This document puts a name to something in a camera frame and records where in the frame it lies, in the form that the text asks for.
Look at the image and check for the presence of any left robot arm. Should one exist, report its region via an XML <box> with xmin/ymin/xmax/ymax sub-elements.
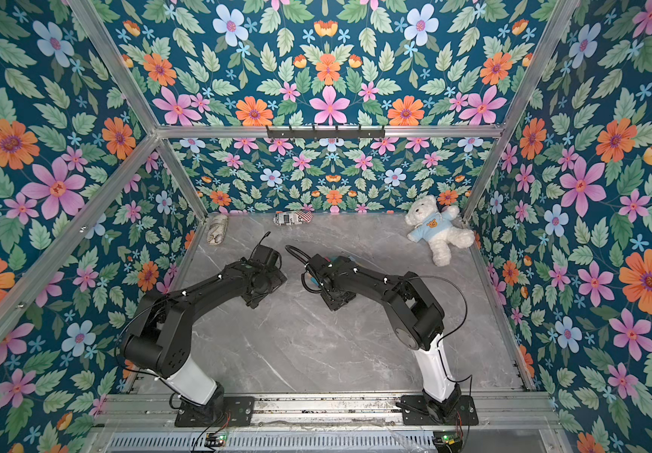
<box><xmin>120</xmin><ymin>243</ymin><xmax>287</xmax><ymax>414</ymax></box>

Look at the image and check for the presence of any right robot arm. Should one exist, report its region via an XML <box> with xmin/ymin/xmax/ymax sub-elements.
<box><xmin>285</xmin><ymin>245</ymin><xmax>462</xmax><ymax>406</ymax></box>

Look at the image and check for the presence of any map print shoe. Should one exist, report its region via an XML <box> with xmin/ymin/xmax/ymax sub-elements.
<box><xmin>206</xmin><ymin>213</ymin><xmax>229</xmax><ymax>247</ymax></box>

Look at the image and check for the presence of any white teddy bear blue shirt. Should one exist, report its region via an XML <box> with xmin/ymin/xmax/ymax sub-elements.
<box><xmin>405</xmin><ymin>196</ymin><xmax>475</xmax><ymax>267</ymax></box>

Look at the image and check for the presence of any left circuit board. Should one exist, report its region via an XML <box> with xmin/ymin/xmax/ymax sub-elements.
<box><xmin>204</xmin><ymin>433</ymin><xmax>228</xmax><ymax>448</ymax></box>

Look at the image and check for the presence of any circuit board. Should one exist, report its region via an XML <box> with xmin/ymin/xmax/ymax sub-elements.
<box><xmin>433</xmin><ymin>432</ymin><xmax>464</xmax><ymax>453</ymax></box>
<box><xmin>204</xmin><ymin>433</ymin><xmax>228</xmax><ymax>448</ymax></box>

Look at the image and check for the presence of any right circuit board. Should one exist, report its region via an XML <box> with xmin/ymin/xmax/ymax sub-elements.
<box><xmin>433</xmin><ymin>432</ymin><xmax>464</xmax><ymax>453</ymax></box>

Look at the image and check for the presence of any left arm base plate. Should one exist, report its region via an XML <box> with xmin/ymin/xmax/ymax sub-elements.
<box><xmin>174</xmin><ymin>394</ymin><xmax>255</xmax><ymax>428</ymax></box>

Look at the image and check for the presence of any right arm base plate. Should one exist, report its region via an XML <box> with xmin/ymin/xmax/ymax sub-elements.
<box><xmin>396</xmin><ymin>394</ymin><xmax>479</xmax><ymax>427</ymax></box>

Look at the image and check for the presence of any metal hook rail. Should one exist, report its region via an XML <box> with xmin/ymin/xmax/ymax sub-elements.
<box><xmin>265</xmin><ymin>126</ymin><xmax>386</xmax><ymax>141</ymax></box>

